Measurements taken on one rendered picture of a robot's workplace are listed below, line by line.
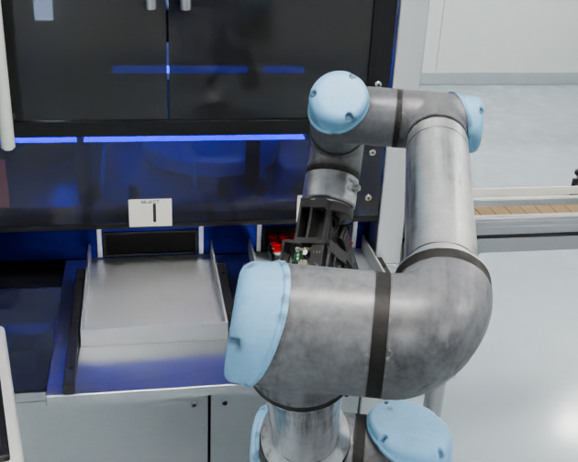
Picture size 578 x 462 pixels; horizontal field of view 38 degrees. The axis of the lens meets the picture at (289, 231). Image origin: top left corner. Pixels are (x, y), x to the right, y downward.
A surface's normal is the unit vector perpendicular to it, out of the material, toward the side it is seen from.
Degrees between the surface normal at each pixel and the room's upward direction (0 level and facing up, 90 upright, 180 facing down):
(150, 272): 0
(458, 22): 90
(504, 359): 0
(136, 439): 90
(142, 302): 0
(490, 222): 90
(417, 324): 49
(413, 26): 90
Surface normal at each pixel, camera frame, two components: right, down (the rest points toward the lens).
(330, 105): -0.05, -0.29
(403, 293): 0.04, -0.76
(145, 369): 0.04, -0.90
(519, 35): 0.17, 0.43
